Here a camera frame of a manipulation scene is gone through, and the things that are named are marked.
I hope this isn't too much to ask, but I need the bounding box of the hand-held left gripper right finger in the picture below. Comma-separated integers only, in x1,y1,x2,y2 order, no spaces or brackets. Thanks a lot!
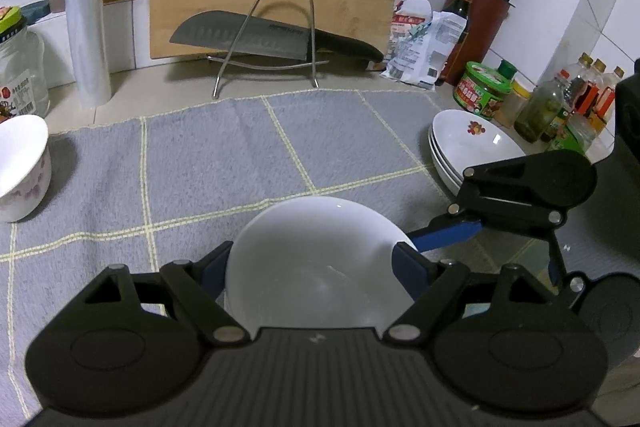
384,242,551,348

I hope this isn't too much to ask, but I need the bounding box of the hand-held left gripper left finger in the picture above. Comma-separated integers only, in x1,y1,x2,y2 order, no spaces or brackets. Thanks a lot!
90,241,251,348

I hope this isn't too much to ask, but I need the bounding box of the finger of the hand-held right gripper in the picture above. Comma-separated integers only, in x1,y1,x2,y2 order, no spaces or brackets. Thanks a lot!
412,157,568,253
545,227,586,303

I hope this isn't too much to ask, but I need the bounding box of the white floral plate brown stain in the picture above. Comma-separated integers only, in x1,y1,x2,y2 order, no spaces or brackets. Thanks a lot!
431,152,463,198

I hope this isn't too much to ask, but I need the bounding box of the large white floral plate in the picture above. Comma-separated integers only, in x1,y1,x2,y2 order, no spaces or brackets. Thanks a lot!
428,134,466,188

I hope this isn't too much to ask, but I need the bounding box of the deep white floral plate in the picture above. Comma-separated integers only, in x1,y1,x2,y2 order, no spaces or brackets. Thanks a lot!
431,109,527,180

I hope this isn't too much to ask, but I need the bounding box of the white bowl pink print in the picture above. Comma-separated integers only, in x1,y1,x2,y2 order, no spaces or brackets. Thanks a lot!
0,114,52,223
224,196,418,329

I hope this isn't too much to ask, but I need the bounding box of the yellow lid spice jar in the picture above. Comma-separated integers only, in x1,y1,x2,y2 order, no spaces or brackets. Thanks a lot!
492,79,533,130

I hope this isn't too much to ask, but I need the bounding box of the yellow-capped sauce bottle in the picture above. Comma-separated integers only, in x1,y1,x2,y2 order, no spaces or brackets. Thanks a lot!
562,53,596,115
586,58,610,118
597,66,627,125

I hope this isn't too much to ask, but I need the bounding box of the grey teal checked cloth mat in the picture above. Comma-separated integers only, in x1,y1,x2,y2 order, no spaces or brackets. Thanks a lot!
0,88,571,418

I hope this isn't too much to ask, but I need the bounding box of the green lid sauce jar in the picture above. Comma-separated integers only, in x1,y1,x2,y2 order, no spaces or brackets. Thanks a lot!
452,61,513,122

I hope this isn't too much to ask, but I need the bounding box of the brown knife block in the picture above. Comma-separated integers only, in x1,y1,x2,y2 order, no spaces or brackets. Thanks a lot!
452,0,513,80

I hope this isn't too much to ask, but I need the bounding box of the clear white plastic bag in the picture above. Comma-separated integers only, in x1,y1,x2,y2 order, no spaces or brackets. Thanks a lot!
381,11,471,88

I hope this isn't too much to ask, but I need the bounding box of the dark soy sauce bottle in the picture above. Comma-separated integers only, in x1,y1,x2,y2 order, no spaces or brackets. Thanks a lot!
440,0,483,86

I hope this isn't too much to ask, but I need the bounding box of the red white plastic bag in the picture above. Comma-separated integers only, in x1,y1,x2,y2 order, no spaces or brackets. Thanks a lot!
389,0,433,58

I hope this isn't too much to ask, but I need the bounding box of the clear plastic wrap roll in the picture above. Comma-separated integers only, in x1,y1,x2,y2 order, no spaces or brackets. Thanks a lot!
65,0,110,108

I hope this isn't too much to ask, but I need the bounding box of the glass jar yellow lid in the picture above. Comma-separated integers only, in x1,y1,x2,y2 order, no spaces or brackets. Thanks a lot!
0,6,51,120

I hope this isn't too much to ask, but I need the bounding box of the dark teal dish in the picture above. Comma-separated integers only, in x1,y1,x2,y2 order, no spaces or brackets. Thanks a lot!
22,0,52,25

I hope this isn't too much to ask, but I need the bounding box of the steel kitchen knife black handle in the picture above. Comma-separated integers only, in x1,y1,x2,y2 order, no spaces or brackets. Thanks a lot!
169,10,385,66

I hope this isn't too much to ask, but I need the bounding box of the metal wire rack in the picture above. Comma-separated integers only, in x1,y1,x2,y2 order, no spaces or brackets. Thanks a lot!
206,0,331,100

